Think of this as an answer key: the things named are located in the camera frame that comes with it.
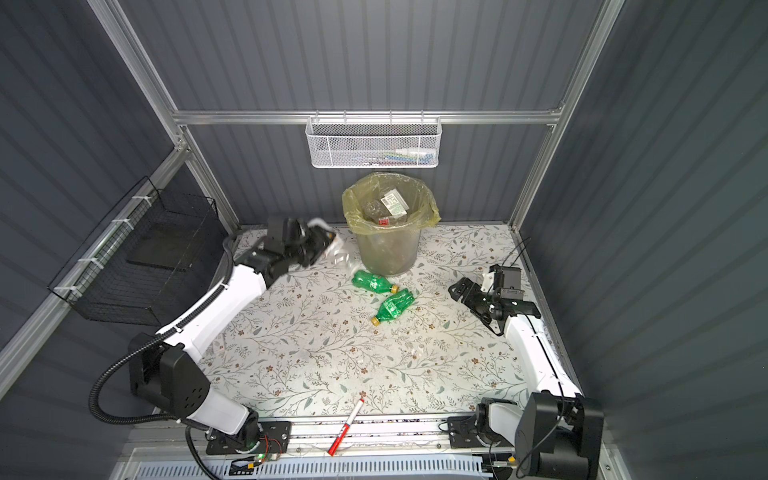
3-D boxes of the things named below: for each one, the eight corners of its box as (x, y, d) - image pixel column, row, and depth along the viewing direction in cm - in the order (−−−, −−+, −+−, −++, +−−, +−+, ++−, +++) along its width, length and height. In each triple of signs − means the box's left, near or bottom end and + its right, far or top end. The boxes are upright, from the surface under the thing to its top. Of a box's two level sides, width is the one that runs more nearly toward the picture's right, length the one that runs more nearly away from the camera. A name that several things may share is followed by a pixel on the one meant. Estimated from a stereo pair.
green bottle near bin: (351, 288, 103) (349, 280, 100) (356, 276, 107) (355, 268, 103) (394, 300, 100) (394, 292, 97) (399, 287, 104) (399, 279, 100)
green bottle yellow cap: (379, 331, 94) (379, 325, 90) (369, 320, 96) (368, 313, 93) (415, 304, 100) (416, 297, 97) (405, 293, 103) (405, 286, 99)
